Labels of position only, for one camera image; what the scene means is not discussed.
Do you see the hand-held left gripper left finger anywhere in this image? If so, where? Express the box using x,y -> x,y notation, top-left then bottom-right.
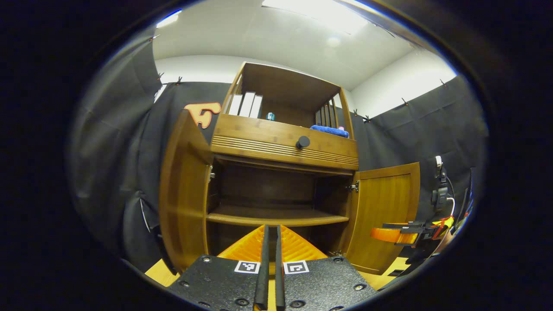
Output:
168,224 -> 271,311

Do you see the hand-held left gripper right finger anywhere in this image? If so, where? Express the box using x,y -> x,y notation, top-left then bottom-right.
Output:
275,224 -> 377,311

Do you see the wooden shoe cabinet door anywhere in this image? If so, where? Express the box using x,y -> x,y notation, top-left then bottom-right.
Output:
159,109 -> 213,273
341,162 -> 420,275

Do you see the wooden double-door shoe cabinet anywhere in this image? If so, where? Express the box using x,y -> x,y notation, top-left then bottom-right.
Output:
159,62 -> 420,275

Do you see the wooden cabinet drawer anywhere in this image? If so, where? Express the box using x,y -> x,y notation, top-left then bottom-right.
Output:
211,114 -> 359,171

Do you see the wooden inner shelf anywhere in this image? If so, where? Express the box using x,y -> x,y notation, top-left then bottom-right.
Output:
207,205 -> 350,227

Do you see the blue towel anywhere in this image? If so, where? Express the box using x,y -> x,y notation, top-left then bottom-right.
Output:
310,125 -> 350,139

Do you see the small ceiling light panel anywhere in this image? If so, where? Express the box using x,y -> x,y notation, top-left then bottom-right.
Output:
156,10 -> 183,29

